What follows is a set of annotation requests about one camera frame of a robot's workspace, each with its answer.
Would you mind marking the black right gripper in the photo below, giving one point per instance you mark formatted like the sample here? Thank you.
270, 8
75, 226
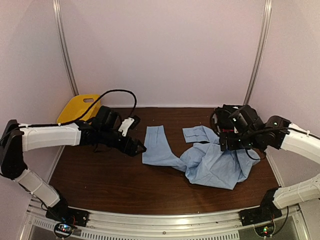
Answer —
232, 144

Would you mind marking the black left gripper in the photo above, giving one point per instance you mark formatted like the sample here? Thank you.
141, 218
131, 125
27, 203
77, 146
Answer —
125, 149

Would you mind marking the light blue long sleeve shirt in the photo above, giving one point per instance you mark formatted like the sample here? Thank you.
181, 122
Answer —
204, 163

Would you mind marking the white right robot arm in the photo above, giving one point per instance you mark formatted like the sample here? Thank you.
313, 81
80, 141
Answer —
293, 151

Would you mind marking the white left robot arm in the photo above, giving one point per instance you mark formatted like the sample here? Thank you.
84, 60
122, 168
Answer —
19, 139

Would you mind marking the black folded button shirt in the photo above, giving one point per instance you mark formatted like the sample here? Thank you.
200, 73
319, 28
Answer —
223, 125

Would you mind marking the yellow plastic basket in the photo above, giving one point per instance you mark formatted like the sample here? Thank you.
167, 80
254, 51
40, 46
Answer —
77, 106

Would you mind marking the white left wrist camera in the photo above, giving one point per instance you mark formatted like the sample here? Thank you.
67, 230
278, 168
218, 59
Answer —
128, 124

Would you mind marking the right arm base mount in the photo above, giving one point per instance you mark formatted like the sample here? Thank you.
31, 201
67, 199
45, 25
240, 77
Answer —
252, 216

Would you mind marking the aluminium front rail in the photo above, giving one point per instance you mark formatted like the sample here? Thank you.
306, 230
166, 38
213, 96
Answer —
223, 225

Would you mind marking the aluminium right corner post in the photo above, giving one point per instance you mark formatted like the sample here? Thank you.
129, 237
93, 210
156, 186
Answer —
264, 31

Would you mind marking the aluminium corner post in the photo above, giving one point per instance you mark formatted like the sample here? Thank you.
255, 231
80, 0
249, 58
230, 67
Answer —
64, 47
264, 31

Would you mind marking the aluminium left corner post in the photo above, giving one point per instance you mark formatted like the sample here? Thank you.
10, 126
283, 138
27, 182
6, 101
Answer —
64, 47

